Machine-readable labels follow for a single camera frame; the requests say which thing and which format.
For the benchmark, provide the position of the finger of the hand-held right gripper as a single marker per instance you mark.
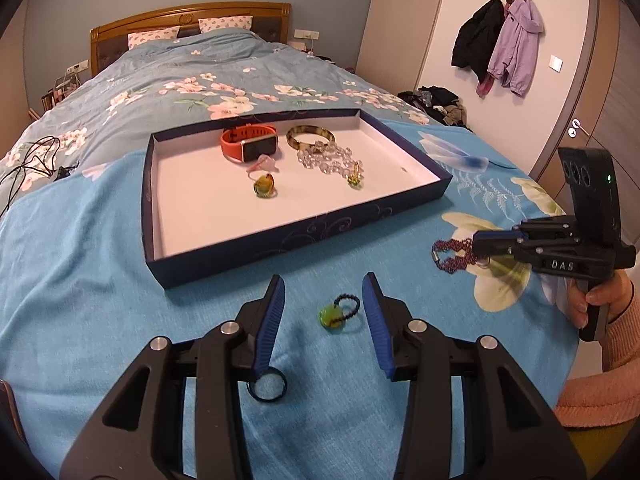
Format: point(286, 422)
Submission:
point(500, 250)
point(495, 232)

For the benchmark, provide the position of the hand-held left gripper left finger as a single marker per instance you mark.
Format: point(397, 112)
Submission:
point(267, 320)

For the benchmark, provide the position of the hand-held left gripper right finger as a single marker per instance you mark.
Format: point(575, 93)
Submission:
point(377, 320)

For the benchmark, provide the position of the dark blue shallow box tray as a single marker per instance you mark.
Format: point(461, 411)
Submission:
point(200, 210)

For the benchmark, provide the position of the small green pendant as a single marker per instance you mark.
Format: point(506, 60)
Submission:
point(354, 182)

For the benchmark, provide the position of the tortoiseshell bangle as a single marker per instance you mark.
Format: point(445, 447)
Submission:
point(299, 145)

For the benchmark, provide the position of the orange smart watch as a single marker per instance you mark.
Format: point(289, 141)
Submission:
point(235, 137)

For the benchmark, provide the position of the person's right hand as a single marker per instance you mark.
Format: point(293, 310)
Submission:
point(600, 297)

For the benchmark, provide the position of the wooden door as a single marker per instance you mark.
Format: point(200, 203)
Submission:
point(610, 85)

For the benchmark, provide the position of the pile of dark clothes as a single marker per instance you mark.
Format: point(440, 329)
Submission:
point(440, 102)

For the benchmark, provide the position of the maroon garment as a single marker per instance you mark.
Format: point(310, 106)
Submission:
point(484, 86)

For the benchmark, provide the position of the purple jacket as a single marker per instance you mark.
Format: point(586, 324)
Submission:
point(520, 45)

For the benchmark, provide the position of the black jacket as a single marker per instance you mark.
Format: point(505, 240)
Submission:
point(475, 40)

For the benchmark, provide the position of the blue tulip print blanket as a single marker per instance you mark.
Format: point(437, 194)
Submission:
point(75, 285)

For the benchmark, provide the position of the yellow-green cloth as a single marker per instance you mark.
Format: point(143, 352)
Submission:
point(595, 450)

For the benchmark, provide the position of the beige wardrobe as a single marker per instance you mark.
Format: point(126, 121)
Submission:
point(400, 20)

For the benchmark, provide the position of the floral blue duvet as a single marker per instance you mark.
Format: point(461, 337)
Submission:
point(150, 75)

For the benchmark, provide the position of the white patterned pillow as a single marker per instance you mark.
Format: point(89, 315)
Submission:
point(225, 22)
point(152, 37)

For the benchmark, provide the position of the wooden headboard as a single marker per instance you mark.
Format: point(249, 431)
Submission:
point(200, 12)

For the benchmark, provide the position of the white light switch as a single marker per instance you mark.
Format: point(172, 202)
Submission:
point(555, 63)

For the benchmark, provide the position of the white wall socket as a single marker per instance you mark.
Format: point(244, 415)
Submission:
point(77, 66)
point(306, 35)

